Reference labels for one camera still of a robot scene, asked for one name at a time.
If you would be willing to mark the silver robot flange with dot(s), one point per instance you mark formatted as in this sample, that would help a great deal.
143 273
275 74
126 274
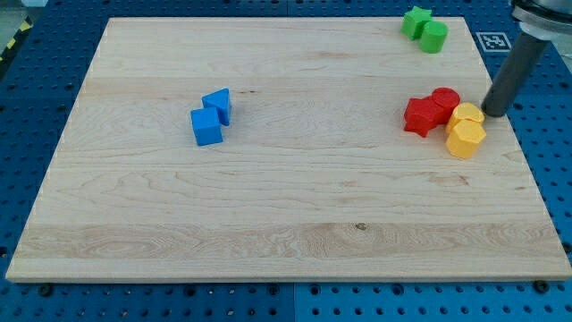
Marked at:
543 19

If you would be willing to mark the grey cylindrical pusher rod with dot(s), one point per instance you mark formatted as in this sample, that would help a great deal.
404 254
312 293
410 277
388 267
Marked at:
512 75

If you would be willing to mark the yellow hexagon block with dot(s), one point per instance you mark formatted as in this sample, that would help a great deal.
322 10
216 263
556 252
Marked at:
465 138

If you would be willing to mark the white fiducial marker tag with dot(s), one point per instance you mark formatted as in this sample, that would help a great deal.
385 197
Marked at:
493 41

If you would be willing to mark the yellow heart block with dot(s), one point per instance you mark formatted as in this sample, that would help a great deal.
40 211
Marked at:
464 112

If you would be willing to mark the red cylinder block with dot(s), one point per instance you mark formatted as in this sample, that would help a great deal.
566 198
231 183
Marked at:
447 100

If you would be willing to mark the green cylinder block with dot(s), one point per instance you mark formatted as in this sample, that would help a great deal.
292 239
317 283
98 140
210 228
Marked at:
433 36

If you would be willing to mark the green star block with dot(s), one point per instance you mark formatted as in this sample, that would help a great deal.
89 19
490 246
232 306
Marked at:
414 20

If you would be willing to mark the red star block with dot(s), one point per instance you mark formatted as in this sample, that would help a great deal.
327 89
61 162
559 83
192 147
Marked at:
422 115

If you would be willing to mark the wooden board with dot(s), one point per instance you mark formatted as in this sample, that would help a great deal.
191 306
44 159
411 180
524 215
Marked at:
315 180

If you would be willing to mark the blue triangle block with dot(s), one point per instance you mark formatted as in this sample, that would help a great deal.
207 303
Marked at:
221 101

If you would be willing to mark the blue cube block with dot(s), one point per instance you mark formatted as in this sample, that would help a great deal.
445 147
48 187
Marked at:
206 126

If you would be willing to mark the yellow black hazard tape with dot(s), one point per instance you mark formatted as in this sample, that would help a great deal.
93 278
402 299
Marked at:
15 43

